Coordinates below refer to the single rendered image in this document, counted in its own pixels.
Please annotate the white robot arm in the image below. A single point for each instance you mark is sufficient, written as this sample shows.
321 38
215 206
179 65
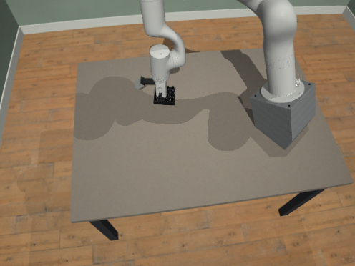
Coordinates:
279 23

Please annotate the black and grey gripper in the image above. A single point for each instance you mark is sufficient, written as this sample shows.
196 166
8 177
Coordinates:
161 90

